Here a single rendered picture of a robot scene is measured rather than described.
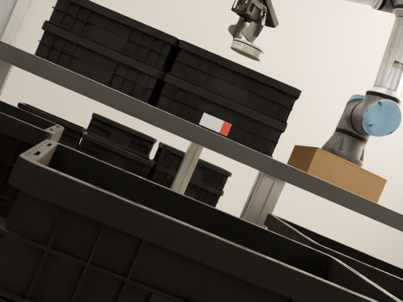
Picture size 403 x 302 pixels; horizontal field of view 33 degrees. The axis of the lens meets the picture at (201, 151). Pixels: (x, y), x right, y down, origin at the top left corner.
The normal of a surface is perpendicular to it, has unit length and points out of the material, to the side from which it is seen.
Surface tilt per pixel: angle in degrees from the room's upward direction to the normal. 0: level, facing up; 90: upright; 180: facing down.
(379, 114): 96
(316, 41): 90
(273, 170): 90
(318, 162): 90
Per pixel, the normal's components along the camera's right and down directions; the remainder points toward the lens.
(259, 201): 0.14, 0.07
